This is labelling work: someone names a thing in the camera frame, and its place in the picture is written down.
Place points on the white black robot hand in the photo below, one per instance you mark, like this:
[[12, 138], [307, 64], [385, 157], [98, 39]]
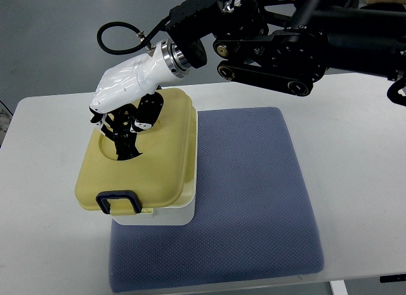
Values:
[[136, 77]]

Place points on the black lid handle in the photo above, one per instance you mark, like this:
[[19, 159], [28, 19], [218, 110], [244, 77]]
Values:
[[117, 128]]

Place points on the yellow storage box lid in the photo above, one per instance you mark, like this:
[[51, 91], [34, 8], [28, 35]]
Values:
[[162, 176]]

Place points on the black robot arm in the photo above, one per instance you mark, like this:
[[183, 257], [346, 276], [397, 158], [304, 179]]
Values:
[[288, 45]]

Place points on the blue front latch clip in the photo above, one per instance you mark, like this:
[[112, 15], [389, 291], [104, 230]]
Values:
[[123, 202]]

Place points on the person in white clothes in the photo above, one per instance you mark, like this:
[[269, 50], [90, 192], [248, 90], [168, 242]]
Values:
[[5, 121]]

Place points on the blue fabric cushion mat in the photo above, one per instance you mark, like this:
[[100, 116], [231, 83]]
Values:
[[253, 217]]

